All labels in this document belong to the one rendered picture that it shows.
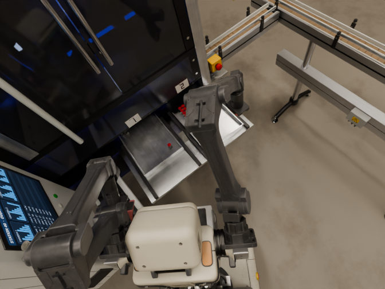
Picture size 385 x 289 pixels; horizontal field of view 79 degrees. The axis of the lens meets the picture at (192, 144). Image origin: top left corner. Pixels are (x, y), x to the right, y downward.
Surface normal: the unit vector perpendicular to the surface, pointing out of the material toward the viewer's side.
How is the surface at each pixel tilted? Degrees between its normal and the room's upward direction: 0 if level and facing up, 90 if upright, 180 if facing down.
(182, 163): 0
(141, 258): 47
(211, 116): 12
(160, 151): 0
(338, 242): 0
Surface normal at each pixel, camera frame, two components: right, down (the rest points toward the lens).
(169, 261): -0.07, 0.36
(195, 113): -0.38, -0.39
